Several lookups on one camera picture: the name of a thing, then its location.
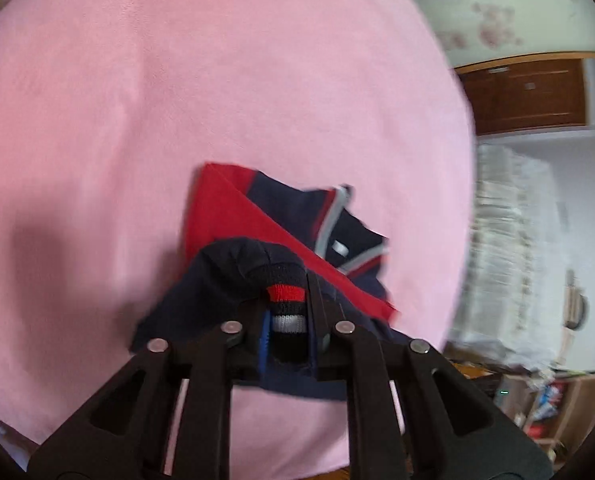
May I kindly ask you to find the navy and red jacket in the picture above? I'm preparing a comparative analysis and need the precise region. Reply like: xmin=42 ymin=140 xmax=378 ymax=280
xmin=130 ymin=161 xmax=409 ymax=402

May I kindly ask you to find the wooden shelf with clutter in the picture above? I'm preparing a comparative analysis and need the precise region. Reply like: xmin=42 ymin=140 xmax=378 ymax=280
xmin=447 ymin=360 xmax=595 ymax=466

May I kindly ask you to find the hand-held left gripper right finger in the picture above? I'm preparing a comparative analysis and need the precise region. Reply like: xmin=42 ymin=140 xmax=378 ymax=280
xmin=305 ymin=270 xmax=553 ymax=480

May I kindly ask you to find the brown wooden door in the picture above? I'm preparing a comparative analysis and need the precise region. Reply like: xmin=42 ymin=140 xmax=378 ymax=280
xmin=458 ymin=58 xmax=590 ymax=136

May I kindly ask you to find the pink blanket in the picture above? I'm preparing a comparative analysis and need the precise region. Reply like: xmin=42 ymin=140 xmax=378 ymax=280
xmin=0 ymin=0 xmax=478 ymax=476

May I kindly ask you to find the floral wardrobe panel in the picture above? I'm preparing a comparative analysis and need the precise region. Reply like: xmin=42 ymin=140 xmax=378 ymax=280
xmin=390 ymin=0 xmax=595 ymax=68

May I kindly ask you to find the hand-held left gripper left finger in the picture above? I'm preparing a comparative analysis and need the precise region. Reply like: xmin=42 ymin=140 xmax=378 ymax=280
xmin=27 ymin=298 xmax=278 ymax=480

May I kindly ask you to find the white lace curtain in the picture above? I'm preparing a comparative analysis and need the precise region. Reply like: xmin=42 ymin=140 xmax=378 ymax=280
xmin=450 ymin=142 xmax=578 ymax=368

